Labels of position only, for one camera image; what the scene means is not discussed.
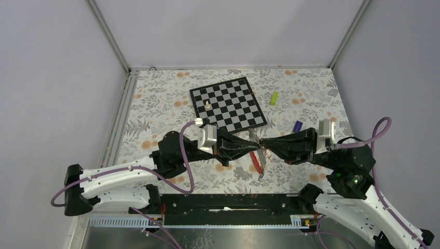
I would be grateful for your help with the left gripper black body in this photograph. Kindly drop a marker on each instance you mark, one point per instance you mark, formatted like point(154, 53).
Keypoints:
point(218, 153)

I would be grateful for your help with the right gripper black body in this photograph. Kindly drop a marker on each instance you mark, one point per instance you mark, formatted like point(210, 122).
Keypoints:
point(310, 150)

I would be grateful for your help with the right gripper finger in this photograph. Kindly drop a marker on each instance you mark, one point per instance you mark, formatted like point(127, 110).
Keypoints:
point(304, 136)
point(289, 154)

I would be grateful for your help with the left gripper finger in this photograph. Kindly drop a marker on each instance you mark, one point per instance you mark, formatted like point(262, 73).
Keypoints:
point(236, 153)
point(231, 140)

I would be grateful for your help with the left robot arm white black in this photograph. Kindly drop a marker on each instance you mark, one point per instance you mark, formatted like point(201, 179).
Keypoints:
point(131, 184)

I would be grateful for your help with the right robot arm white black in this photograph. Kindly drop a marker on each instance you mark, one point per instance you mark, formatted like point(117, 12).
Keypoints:
point(378, 223)

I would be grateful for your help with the purple and green block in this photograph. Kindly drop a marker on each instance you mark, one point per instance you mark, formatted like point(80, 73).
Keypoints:
point(297, 126)

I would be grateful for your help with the black grey chessboard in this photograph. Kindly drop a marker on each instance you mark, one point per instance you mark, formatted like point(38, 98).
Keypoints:
point(234, 105)

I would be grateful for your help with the lime green block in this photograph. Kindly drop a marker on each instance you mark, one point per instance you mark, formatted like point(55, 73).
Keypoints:
point(274, 98)

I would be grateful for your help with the floral table mat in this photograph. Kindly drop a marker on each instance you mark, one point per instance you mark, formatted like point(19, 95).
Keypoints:
point(161, 103)

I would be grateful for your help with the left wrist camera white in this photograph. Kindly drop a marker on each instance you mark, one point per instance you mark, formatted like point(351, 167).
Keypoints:
point(207, 135)

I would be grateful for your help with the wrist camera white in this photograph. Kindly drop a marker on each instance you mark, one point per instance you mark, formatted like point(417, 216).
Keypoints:
point(207, 135)
point(325, 136)

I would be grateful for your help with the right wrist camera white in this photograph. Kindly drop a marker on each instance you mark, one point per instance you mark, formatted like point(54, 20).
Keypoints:
point(325, 136)

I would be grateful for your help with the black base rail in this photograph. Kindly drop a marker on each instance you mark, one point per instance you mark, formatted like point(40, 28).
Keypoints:
point(233, 209)

